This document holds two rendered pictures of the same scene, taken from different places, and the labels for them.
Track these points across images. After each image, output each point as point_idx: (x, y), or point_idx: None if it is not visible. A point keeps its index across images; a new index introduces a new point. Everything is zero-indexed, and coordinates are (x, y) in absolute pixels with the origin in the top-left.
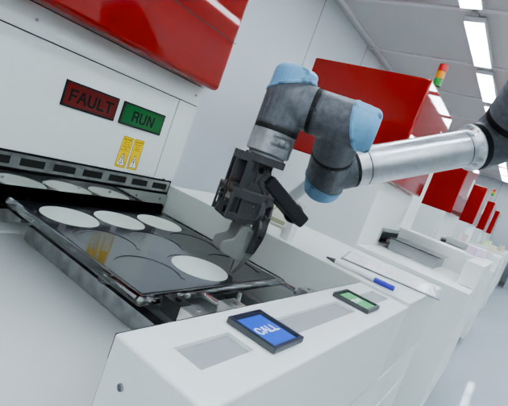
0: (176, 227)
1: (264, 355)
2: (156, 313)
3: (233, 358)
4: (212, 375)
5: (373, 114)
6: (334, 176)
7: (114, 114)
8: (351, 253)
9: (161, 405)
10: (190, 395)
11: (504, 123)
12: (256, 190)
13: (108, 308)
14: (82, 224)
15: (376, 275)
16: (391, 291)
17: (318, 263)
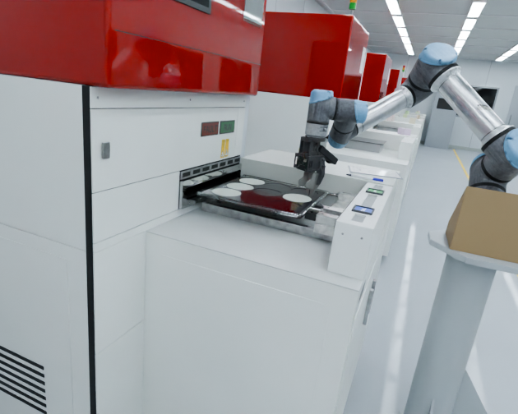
0: (260, 181)
1: (370, 216)
2: None
3: (364, 218)
4: (365, 223)
5: (364, 106)
6: (347, 135)
7: (218, 131)
8: (350, 167)
9: (358, 232)
10: (367, 227)
11: (418, 85)
12: (315, 154)
13: (271, 227)
14: (236, 194)
15: (370, 176)
16: (382, 181)
17: (344, 178)
